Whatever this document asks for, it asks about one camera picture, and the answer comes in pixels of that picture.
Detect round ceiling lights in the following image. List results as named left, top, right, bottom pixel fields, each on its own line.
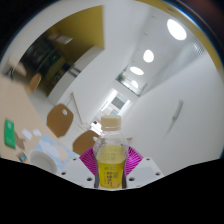
left=128, top=18, right=188, bottom=89

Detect dark shelf unit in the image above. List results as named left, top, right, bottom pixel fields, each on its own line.
left=19, top=32, right=75, bottom=84

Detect small white card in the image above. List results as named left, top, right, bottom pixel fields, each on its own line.
left=21, top=128, right=33, bottom=141
left=32, top=128, right=43, bottom=138

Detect colourful printed sticker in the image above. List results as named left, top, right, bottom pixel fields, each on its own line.
left=14, top=146, right=30, bottom=164

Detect brown paper cutout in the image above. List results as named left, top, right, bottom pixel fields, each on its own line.
left=14, top=133, right=26, bottom=150

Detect bright glass door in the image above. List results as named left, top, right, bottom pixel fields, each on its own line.
left=101, top=93, right=132, bottom=116

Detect wooden chair with round hole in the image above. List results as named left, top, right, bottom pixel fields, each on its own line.
left=46, top=103, right=75, bottom=138

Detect clear bottle with yellow drink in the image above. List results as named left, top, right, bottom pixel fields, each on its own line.
left=92, top=114, right=130, bottom=190

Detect wooden easel stand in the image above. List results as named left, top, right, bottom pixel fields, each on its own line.
left=68, top=92, right=85, bottom=126

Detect green flat box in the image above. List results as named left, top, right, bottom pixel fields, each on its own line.
left=3, top=118, right=16, bottom=149

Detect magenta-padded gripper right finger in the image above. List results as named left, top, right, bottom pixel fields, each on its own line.
left=123, top=145, right=165, bottom=190

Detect white paper cup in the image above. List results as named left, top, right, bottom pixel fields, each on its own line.
left=28, top=149, right=60, bottom=175

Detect light blue printed paper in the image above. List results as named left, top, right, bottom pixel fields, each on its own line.
left=34, top=134, right=81, bottom=168

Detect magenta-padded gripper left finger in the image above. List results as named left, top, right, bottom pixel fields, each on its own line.
left=59, top=146, right=98, bottom=190

